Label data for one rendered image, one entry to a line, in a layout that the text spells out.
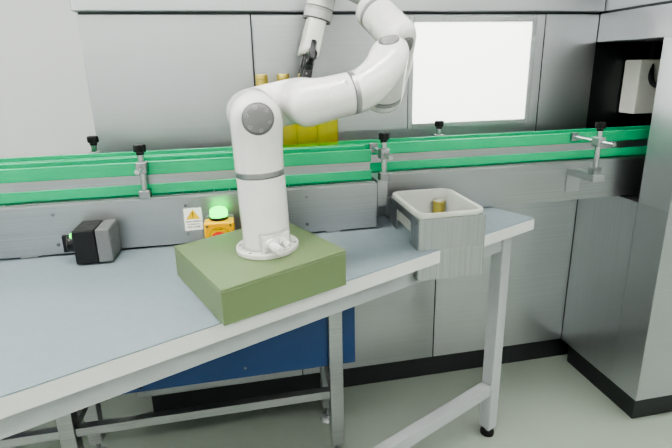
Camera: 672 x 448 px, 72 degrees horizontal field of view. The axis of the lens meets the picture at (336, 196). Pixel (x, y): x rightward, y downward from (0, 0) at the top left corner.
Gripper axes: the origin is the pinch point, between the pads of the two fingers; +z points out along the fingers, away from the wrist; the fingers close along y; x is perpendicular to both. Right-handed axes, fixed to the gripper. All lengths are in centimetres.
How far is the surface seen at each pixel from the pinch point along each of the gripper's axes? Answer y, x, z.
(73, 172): 15, -50, 34
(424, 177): 5.8, 39.8, 19.5
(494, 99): -13, 64, -8
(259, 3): -12.4, -15.5, -16.9
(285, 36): -11.7, -6.5, -10.0
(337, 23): -11.9, 7.6, -17.4
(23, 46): -308, -193, 26
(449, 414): 24, 60, 84
